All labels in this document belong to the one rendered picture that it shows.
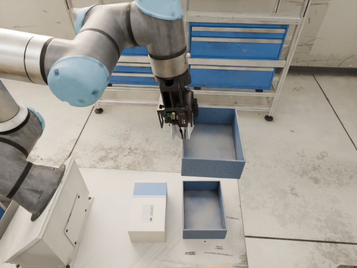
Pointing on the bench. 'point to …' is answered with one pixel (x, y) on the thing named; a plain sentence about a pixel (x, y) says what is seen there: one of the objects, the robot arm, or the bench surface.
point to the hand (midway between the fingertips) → (184, 133)
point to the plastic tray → (10, 204)
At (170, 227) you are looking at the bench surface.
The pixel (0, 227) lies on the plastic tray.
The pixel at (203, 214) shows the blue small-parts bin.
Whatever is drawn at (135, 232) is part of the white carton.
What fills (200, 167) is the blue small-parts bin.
